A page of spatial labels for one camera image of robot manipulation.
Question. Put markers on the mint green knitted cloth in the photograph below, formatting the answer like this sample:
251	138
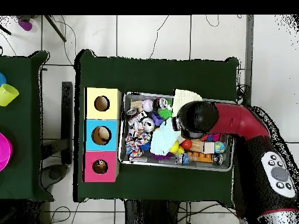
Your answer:
163	139

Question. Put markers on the yellow smiley ball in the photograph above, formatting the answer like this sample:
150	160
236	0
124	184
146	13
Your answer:
174	147

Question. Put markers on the cream knitted cloth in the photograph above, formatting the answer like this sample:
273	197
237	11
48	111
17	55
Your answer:
184	96

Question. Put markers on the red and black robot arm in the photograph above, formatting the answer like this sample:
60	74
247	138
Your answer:
243	123

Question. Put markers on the shallow clear mesh bin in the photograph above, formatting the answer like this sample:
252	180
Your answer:
140	162

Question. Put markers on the wooden box with three holes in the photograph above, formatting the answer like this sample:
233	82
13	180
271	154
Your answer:
102	135

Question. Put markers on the open silver can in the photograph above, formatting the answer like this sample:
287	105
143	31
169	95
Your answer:
148	124

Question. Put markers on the green spiky ball with eyes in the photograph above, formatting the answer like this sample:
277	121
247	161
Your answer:
164	113

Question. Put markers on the white toy baseball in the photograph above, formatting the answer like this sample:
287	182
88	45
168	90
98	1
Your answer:
147	105

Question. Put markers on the silver crushed can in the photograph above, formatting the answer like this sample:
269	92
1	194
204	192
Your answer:
132	112

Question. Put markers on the red crushed can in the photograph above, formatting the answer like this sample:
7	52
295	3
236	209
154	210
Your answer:
162	103

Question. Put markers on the small red ball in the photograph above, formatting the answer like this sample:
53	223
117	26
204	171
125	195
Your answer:
186	144

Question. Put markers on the dark green table cloth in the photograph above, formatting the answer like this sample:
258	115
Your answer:
154	74

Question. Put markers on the pale wooden cube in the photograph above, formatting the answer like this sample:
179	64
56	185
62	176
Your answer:
208	147

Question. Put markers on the small globe ball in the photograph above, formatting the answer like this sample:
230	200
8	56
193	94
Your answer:
220	147

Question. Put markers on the green side table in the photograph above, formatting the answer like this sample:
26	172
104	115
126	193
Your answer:
28	126

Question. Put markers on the black tripod leg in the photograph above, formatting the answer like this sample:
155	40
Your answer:
55	28

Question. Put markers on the lime green cup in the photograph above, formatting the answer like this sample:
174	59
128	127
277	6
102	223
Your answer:
7	94

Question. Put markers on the pink disc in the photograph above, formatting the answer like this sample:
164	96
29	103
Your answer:
3	149

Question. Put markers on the blue disc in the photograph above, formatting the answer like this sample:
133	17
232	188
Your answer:
1	79

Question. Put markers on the small purple bottle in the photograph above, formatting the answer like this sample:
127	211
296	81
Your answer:
25	25

